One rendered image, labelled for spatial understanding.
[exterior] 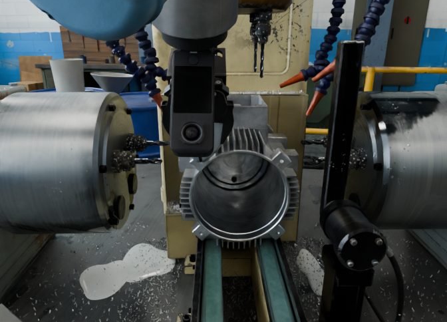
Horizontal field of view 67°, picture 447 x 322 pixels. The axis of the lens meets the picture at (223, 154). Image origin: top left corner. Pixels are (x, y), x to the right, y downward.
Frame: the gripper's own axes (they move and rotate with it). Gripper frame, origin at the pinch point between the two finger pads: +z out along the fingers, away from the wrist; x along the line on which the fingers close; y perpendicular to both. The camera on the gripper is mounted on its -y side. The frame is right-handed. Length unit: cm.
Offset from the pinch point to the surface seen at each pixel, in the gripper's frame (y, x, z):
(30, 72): 460, 315, 313
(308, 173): 41, -35, 56
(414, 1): 440, -284, 179
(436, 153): 0.5, -34.7, -0.5
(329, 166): -2.2, -18.2, -0.8
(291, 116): 19.3, -17.8, 9.5
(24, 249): -0.4, 37.1, 27.6
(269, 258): -8.9, -10.7, 14.2
